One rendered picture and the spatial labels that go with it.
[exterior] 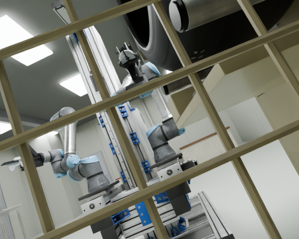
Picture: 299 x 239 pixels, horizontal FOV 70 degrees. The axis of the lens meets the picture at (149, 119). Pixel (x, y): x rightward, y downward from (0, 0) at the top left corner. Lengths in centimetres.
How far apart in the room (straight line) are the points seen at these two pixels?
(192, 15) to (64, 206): 930
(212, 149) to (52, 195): 636
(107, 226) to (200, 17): 127
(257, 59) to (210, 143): 690
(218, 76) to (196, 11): 10
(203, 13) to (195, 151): 683
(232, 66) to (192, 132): 919
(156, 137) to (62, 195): 822
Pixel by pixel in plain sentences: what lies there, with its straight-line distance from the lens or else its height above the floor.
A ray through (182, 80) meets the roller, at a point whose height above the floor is 89.
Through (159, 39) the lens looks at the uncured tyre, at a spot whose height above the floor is 94.
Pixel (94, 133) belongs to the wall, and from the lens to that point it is 1013.
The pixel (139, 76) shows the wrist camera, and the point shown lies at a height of 108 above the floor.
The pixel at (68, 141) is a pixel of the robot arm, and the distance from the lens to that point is 150.
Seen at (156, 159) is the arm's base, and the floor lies 74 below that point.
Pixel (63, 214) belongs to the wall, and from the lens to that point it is 954.
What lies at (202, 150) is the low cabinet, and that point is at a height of 44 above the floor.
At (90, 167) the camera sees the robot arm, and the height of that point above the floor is 87.
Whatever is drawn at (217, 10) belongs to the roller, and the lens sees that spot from 33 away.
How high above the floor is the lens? 73
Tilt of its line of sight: 11 degrees up
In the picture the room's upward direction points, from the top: 24 degrees counter-clockwise
